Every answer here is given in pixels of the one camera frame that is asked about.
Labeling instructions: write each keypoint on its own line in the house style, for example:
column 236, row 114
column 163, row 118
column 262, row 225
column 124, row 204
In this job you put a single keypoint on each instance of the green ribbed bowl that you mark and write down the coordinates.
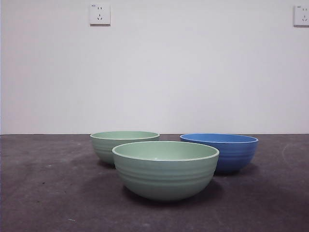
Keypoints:
column 101, row 148
column 164, row 178

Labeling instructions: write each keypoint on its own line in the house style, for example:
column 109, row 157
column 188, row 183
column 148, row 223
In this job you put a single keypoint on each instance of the blue ribbed bowl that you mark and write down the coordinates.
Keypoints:
column 236, row 157

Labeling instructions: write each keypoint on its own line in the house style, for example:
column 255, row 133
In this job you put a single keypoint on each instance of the white wall socket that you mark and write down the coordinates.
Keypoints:
column 301, row 15
column 100, row 14

